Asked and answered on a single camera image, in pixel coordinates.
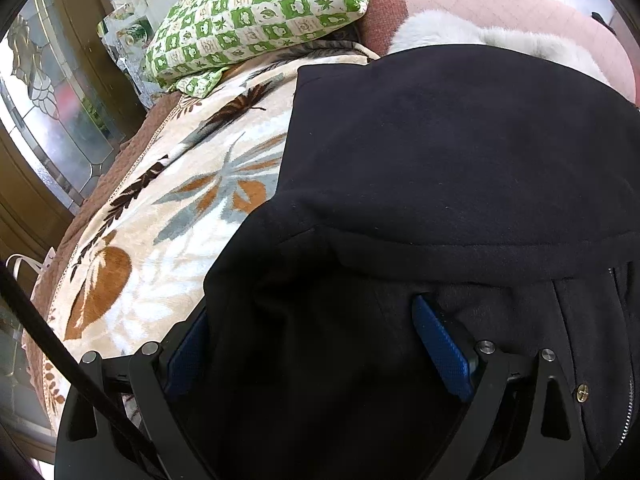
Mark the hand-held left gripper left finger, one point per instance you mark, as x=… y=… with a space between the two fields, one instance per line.
x=186 y=360

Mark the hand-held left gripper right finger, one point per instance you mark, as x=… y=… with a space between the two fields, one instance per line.
x=442 y=345

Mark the black coat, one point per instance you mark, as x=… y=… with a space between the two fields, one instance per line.
x=425 y=185

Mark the leaf print blanket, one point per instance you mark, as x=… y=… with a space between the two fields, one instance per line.
x=165 y=200

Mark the brown quilted mattress cover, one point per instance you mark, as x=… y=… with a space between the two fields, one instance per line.
x=100 y=180

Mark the stained glass door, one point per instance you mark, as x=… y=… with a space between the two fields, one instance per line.
x=45 y=95

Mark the white fluffy blanket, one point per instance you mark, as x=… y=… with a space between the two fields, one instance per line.
x=500 y=40

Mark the white ornate nightstand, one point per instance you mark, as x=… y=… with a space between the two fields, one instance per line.
x=127 y=45

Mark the pink quilted bedspread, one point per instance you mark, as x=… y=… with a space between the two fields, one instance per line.
x=500 y=5

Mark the green checkered pillow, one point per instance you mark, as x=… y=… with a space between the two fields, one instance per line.
x=250 y=20

